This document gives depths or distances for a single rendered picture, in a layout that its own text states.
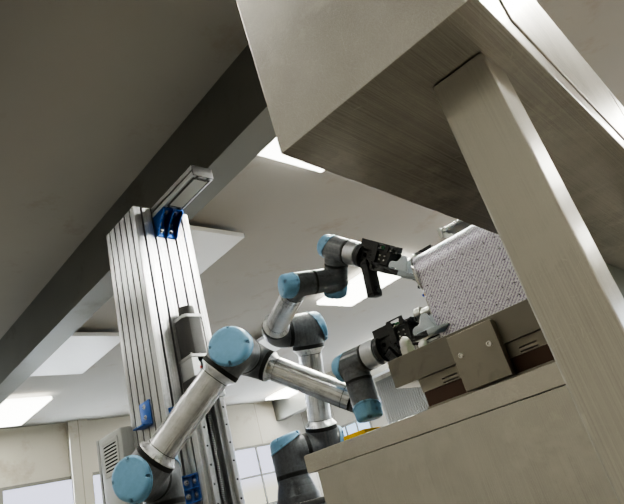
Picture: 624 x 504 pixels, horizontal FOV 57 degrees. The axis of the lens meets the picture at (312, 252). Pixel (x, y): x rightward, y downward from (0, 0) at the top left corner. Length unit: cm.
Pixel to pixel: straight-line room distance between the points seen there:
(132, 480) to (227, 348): 41
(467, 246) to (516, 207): 89
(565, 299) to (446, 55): 26
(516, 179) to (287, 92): 27
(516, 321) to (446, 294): 33
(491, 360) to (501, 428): 13
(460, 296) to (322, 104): 89
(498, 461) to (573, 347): 62
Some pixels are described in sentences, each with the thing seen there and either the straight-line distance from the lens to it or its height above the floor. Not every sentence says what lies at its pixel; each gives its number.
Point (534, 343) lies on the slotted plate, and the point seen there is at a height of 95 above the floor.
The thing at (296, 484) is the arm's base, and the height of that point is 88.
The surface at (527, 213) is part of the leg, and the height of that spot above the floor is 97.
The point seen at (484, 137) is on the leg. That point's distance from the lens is 58.
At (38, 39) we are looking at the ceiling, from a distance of 308.
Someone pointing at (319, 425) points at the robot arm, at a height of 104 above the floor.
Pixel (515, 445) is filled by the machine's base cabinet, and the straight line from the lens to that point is 110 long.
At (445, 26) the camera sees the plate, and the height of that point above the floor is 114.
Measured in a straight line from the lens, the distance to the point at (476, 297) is 141.
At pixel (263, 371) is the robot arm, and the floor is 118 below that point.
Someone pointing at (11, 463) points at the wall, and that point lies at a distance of 983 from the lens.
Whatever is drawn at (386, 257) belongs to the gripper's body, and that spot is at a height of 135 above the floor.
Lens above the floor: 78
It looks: 24 degrees up
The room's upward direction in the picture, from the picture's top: 16 degrees counter-clockwise
